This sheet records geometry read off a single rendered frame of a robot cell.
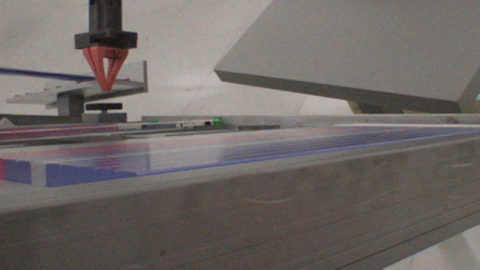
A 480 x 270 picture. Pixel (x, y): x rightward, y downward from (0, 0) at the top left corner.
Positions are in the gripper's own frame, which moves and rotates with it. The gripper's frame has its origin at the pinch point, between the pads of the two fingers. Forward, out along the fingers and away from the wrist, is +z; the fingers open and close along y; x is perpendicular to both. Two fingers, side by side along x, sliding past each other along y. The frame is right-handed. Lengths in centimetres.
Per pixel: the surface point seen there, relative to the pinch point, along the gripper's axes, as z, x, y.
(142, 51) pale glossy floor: -29, 139, -164
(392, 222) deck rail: 11, -32, 70
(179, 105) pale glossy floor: 1, 111, -103
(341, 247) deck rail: 11, -37, 70
